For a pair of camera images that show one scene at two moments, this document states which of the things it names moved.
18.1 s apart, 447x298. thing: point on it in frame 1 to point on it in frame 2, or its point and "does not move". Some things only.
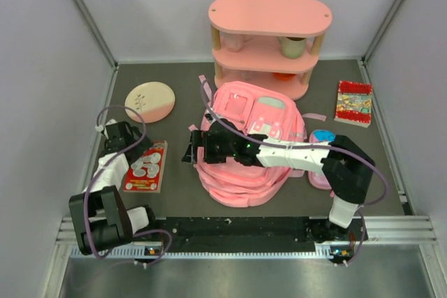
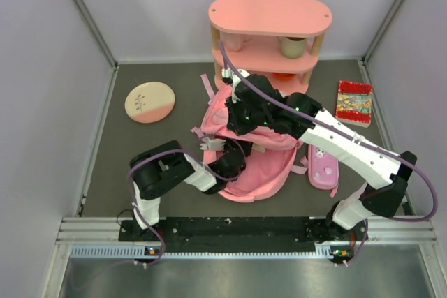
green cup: [292, 47] does not move
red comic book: [354, 105] does not move
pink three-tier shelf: [267, 38] does not move
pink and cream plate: [152, 100] does not move
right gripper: [201, 139] to [232, 106]
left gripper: [142, 148] to [246, 145]
